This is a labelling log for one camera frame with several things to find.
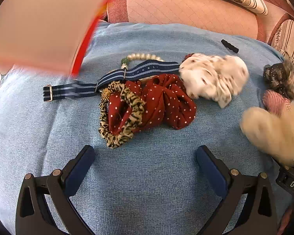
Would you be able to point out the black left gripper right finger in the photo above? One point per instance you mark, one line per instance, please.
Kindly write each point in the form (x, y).
(258, 215)

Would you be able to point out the cream dotted organza scrunchie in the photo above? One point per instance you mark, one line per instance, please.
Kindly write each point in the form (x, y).
(271, 134)

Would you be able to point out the leopard print scrunchie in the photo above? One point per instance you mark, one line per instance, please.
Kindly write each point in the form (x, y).
(130, 124)

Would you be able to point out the grey black organza scrunchie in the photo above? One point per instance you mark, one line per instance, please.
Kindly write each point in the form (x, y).
(280, 78)

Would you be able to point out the small black hair clip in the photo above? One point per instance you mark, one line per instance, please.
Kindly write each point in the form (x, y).
(230, 46)

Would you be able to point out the red cardboard tray box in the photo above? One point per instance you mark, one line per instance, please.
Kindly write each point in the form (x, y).
(48, 35)

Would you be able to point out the white cherry print scrunchie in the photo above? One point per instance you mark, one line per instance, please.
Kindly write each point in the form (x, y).
(216, 78)

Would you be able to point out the pink side bolster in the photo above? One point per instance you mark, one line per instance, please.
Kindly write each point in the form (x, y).
(278, 12)

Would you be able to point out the pink bolster cushion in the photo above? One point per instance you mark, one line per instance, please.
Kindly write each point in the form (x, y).
(219, 16)

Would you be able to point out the striped floral side cushion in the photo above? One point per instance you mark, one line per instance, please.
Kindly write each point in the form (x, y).
(283, 39)

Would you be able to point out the red polka dot scrunchie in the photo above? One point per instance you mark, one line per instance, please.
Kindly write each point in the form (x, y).
(165, 100)

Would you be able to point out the red white checked scrunchie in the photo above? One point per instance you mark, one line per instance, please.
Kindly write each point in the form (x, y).
(275, 103)

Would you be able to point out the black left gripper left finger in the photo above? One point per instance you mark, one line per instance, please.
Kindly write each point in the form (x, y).
(33, 215)

